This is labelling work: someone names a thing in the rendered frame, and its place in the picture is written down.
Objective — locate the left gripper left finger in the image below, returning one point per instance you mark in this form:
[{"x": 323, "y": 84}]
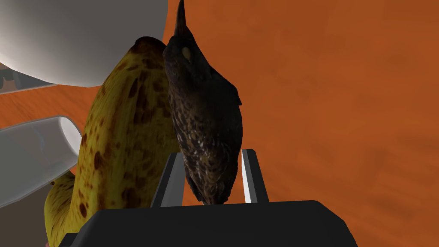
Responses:
[{"x": 171, "y": 183}]

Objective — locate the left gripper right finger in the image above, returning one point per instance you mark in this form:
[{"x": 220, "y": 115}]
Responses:
[{"x": 253, "y": 178}]

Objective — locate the black overripe banana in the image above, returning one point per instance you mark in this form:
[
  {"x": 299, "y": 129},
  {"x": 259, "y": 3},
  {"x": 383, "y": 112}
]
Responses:
[{"x": 205, "y": 130}]

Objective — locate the yellow spotted banana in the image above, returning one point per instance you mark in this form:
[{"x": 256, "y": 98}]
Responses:
[{"x": 127, "y": 137}]

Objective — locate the white mug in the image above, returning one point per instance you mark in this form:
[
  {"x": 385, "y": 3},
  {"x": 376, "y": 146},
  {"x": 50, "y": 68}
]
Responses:
[{"x": 31, "y": 157}]

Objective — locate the white round bowl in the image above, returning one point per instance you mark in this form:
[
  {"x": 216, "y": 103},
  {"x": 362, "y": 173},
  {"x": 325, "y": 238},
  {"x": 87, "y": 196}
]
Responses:
[{"x": 82, "y": 37}]

